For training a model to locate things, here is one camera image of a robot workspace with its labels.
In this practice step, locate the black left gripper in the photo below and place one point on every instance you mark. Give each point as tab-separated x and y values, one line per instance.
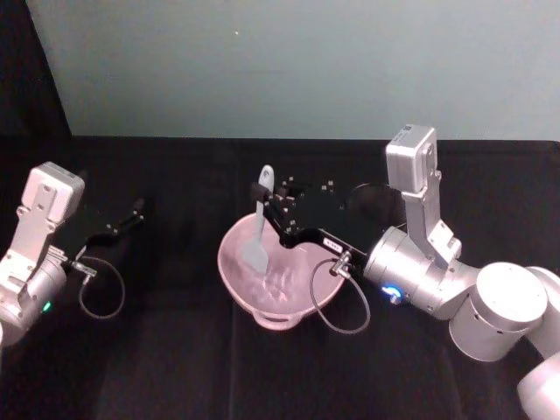
89	227

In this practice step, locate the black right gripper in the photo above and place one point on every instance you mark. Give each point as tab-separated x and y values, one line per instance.
345	219

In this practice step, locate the grey spoon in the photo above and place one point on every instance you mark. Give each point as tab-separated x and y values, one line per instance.
255	256

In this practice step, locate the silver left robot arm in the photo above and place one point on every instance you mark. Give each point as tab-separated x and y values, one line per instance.
40	199

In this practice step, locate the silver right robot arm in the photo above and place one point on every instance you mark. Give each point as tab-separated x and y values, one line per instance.
437	271

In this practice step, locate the pink bowl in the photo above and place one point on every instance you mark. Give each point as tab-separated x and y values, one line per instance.
289	289

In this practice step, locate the black table cloth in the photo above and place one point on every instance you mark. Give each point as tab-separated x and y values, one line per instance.
184	367

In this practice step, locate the black hanging drape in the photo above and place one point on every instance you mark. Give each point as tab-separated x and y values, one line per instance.
22	79

